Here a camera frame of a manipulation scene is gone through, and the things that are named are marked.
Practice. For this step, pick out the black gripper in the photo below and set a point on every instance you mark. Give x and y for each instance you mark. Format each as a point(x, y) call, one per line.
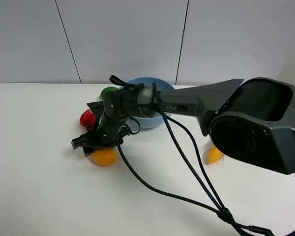
point(118, 105)

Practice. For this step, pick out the yellow mango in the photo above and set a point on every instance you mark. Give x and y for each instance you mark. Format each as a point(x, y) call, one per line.
point(103, 157)

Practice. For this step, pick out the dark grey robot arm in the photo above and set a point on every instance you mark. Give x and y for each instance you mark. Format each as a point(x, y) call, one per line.
point(251, 121)

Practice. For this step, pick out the blue plastic bowl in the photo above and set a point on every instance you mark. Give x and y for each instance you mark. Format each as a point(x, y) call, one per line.
point(156, 120)

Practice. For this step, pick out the red bell pepper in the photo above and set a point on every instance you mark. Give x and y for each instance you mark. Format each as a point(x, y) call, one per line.
point(87, 120)

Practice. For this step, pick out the green lime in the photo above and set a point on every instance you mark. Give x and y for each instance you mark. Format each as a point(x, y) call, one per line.
point(105, 91)

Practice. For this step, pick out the corn cob with husk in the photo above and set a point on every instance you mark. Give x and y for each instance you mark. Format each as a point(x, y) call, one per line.
point(214, 155)

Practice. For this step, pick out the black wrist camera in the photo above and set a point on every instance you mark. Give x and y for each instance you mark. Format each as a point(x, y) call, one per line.
point(96, 109)

